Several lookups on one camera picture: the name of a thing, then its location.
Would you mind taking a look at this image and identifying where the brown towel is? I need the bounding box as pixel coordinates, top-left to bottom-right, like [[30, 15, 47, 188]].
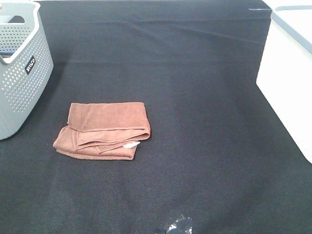
[[53, 102, 151, 160]]

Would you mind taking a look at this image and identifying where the black table cloth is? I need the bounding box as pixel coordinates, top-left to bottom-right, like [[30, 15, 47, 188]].
[[0, 0, 312, 234]]

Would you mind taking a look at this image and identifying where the clear crumpled plastic piece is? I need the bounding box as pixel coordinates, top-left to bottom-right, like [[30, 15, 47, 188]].
[[165, 215, 193, 234]]

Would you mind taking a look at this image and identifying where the white storage box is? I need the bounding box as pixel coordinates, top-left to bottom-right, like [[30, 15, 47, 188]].
[[256, 0, 312, 162]]

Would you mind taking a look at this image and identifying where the grey perforated plastic basket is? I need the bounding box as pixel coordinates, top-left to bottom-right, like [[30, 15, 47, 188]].
[[0, 0, 54, 139]]

